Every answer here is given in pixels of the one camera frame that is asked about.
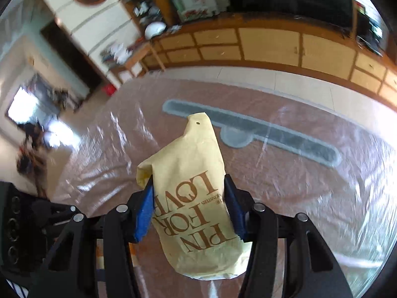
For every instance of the red bag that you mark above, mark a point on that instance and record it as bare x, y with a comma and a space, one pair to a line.
109, 90

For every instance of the yellow paper bag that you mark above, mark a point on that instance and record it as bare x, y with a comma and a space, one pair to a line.
186, 177

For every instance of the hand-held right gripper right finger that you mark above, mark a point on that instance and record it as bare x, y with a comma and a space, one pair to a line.
236, 212

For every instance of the white helmet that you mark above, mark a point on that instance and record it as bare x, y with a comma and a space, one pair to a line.
155, 29

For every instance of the long wooden cabinet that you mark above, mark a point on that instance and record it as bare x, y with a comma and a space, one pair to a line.
269, 46

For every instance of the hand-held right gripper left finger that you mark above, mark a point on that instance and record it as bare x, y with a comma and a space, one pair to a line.
144, 214

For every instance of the wooden shelf unit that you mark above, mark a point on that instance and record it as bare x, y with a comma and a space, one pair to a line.
145, 9

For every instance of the stack of books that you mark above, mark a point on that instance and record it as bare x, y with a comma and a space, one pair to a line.
114, 52

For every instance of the black coffee machine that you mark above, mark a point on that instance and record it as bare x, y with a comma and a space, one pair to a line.
373, 31

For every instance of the small wooden side table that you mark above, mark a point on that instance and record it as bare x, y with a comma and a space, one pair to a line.
139, 52

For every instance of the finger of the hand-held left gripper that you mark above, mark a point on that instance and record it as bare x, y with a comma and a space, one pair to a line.
52, 212

